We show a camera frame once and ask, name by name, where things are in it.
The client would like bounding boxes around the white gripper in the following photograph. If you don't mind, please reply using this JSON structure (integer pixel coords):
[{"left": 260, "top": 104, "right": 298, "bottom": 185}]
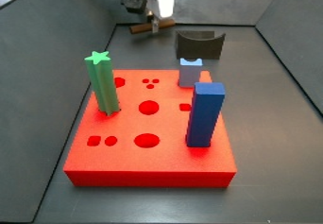
[{"left": 146, "top": 0, "right": 173, "bottom": 33}]

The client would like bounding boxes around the brown oval cylinder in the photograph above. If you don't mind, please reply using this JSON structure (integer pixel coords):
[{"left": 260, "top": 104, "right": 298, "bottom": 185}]
[{"left": 129, "top": 19, "right": 174, "bottom": 34}]

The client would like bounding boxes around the black curved fixture stand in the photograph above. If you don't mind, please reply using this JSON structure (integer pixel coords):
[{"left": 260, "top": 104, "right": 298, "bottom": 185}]
[{"left": 174, "top": 30, "right": 225, "bottom": 60}]

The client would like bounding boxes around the red foam hole board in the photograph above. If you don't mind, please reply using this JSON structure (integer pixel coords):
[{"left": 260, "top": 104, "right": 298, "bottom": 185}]
[{"left": 62, "top": 70, "right": 237, "bottom": 187}]

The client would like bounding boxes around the grey-blue notched peg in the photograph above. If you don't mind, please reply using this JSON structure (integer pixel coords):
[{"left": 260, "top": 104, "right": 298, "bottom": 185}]
[{"left": 178, "top": 58, "right": 202, "bottom": 88}]

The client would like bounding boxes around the green star peg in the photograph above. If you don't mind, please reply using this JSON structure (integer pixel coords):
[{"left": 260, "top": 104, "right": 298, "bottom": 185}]
[{"left": 84, "top": 51, "right": 120, "bottom": 115}]

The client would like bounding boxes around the dark blue square peg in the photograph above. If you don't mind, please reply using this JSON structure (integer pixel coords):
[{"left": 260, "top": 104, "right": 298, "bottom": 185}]
[{"left": 185, "top": 82, "right": 225, "bottom": 147}]

